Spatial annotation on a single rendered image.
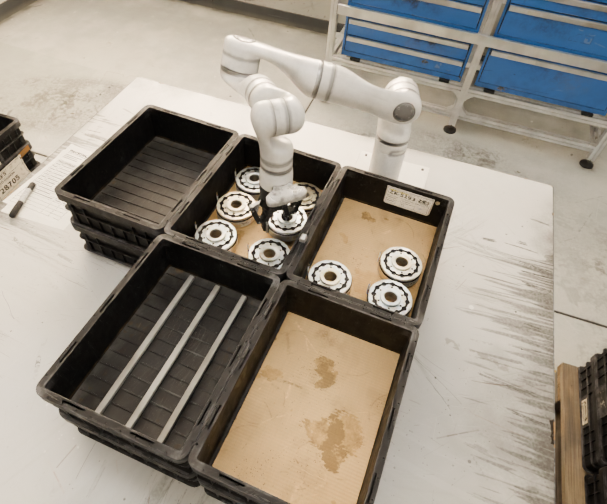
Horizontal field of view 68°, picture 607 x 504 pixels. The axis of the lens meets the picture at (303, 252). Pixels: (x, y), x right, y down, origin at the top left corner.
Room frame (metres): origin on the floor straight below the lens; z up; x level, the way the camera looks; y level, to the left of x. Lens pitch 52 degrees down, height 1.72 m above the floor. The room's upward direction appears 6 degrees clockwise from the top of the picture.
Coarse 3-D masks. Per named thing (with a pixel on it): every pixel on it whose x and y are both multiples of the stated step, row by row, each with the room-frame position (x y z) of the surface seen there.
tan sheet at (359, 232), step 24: (336, 216) 0.84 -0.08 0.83; (360, 216) 0.84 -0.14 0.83; (384, 216) 0.85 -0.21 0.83; (336, 240) 0.75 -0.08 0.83; (360, 240) 0.76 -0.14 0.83; (384, 240) 0.77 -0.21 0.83; (408, 240) 0.78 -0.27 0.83; (432, 240) 0.78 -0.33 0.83; (312, 264) 0.67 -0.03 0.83; (360, 264) 0.68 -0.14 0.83; (360, 288) 0.61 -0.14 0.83; (408, 288) 0.62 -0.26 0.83
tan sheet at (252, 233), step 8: (216, 216) 0.79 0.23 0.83; (256, 224) 0.78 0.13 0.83; (240, 232) 0.75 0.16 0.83; (248, 232) 0.75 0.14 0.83; (256, 232) 0.75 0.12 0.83; (264, 232) 0.75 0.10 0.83; (240, 240) 0.72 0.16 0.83; (248, 240) 0.72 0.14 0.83; (256, 240) 0.73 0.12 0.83; (240, 248) 0.69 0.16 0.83
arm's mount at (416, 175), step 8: (368, 152) 1.20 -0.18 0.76; (360, 160) 1.15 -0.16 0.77; (368, 160) 1.16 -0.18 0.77; (360, 168) 1.11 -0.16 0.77; (368, 168) 1.12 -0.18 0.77; (408, 168) 1.13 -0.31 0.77; (416, 168) 1.14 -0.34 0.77; (424, 168) 1.14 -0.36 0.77; (400, 176) 1.09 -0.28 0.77; (408, 176) 1.09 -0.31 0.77; (416, 176) 1.10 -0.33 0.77; (424, 176) 1.10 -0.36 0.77; (416, 184) 1.06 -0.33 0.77; (424, 184) 1.06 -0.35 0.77
